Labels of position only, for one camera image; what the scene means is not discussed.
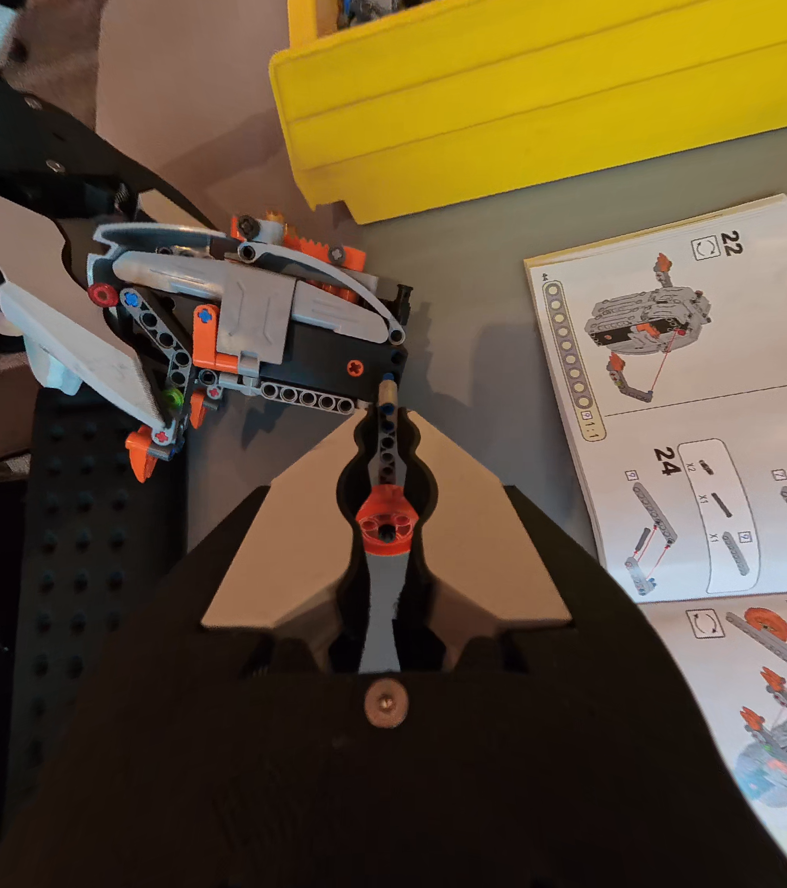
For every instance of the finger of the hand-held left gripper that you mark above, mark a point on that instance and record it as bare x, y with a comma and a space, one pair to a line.
157, 207
88, 347

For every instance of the pile of toy building parts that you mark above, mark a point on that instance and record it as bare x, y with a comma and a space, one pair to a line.
379, 8

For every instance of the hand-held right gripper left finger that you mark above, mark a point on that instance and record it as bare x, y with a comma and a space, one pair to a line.
282, 555

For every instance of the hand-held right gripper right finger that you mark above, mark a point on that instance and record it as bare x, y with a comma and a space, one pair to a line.
490, 555

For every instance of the black perforated board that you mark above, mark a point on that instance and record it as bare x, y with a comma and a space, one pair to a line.
88, 555

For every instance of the grey beam with orange gear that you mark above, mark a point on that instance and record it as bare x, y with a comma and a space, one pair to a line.
386, 520

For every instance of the grey toy robot model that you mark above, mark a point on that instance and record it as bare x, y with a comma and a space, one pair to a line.
254, 312

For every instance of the yellow plastic bin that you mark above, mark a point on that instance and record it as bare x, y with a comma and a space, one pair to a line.
539, 104

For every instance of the open instruction booklet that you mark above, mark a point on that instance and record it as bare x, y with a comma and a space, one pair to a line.
712, 416

